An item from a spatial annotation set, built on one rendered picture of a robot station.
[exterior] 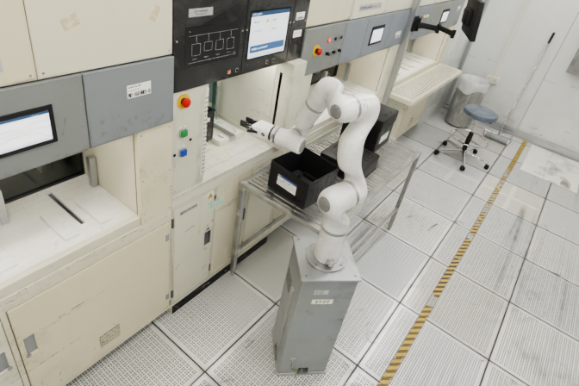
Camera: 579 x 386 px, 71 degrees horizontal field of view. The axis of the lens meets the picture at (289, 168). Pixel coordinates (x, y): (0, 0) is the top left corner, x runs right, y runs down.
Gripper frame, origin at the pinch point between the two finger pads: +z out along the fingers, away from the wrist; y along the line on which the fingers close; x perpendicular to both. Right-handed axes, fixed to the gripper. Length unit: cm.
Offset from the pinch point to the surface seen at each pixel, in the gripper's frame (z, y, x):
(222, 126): 36, 32, -29
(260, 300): -24, 3, -119
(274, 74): 10.0, 39.0, 11.7
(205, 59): 10.3, -20.9, 32.5
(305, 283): -59, -31, -46
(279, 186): -17.3, 13.8, -38.0
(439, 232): -106, 155, -119
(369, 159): -48, 70, -33
